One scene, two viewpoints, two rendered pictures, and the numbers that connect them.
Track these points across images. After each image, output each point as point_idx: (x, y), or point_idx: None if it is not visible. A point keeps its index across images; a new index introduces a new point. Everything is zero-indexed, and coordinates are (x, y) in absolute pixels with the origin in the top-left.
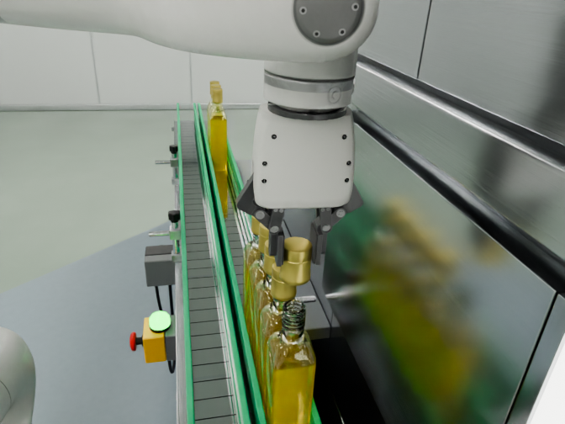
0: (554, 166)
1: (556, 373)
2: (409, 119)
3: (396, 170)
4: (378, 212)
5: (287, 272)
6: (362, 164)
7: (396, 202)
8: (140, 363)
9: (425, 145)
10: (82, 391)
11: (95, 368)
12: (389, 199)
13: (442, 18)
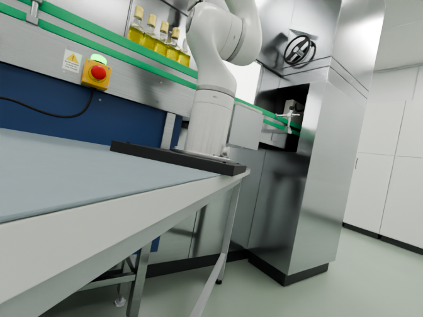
0: None
1: None
2: (177, 2)
3: (177, 13)
4: (169, 24)
5: None
6: (157, 9)
7: (177, 21)
8: (16, 132)
9: (184, 10)
10: (51, 141)
11: (7, 133)
12: (174, 21)
13: None
